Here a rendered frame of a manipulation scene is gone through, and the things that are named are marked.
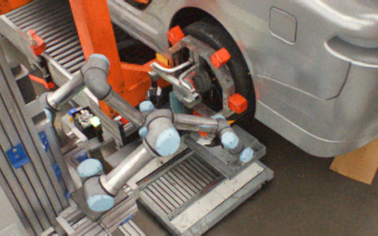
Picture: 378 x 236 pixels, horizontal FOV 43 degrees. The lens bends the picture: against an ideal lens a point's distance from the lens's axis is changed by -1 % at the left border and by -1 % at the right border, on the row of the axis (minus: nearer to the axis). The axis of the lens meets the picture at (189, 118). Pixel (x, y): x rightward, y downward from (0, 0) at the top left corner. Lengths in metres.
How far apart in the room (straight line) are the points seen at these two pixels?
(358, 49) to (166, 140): 0.95
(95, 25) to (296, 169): 1.76
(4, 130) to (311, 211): 2.09
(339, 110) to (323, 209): 1.16
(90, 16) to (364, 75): 1.53
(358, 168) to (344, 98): 1.39
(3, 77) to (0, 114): 0.17
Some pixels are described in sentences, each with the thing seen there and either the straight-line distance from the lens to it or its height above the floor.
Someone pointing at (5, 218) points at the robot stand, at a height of 0.96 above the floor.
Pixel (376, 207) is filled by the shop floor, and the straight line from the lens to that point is 3.49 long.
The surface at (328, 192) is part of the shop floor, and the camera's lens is 3.50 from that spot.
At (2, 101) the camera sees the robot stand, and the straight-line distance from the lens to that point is 2.09.
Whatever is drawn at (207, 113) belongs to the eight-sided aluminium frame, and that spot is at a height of 0.62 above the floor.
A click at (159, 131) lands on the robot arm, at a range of 2.10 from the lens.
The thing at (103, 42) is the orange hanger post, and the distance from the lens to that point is 2.96.
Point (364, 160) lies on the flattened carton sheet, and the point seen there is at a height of 0.01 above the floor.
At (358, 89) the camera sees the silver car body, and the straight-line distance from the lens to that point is 2.30.
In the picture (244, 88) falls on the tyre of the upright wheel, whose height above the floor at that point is 0.93.
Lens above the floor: 2.74
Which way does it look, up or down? 44 degrees down
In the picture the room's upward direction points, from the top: 6 degrees counter-clockwise
